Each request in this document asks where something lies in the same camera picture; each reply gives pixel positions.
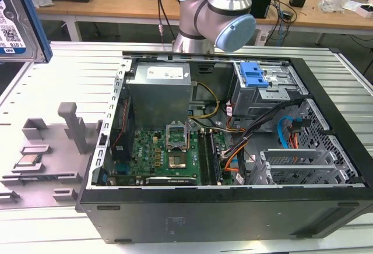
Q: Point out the grey power supply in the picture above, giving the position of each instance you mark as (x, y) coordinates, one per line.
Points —
(157, 96)

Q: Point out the black graphics card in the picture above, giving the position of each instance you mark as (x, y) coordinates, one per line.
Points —
(172, 181)

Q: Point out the metal disk bay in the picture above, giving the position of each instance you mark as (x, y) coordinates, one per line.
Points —
(262, 99)

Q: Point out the clear plastic bag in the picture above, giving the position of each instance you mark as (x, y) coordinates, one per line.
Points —
(335, 3)

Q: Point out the wooden desk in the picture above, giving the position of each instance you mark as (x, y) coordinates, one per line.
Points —
(134, 6)

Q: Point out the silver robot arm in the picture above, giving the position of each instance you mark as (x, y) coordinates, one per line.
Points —
(224, 0)

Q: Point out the hard disk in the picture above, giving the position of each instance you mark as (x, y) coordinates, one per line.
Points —
(17, 18)

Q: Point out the black open PC case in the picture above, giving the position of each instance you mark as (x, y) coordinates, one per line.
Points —
(204, 219)

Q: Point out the blue bay latch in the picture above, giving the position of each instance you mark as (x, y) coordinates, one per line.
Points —
(251, 73)

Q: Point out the black RAM slot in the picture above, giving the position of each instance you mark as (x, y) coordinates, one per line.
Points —
(203, 160)
(215, 160)

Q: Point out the green motherboard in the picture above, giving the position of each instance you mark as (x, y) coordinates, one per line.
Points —
(151, 152)

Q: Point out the white crumpled paper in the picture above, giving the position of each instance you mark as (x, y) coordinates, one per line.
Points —
(43, 2)

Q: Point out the silver CPU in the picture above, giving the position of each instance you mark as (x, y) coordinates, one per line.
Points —
(28, 160)

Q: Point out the grey parts rack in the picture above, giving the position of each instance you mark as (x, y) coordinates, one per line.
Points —
(67, 155)

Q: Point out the metal drive cage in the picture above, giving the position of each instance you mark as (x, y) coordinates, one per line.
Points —
(294, 166)

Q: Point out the black case fan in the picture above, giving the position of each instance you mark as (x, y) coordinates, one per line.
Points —
(123, 137)

